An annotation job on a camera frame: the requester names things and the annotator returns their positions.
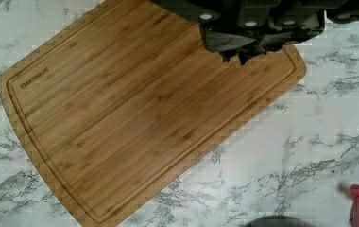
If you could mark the steel pot lid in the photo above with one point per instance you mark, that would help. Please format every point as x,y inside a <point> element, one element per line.
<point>278,221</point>

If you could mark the bamboo cutting board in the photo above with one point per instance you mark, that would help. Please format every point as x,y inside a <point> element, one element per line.
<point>117,105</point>

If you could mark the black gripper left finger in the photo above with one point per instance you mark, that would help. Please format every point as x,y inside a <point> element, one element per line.
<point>230,43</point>

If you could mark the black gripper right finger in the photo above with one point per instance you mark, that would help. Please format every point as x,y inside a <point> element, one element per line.
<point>275,42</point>

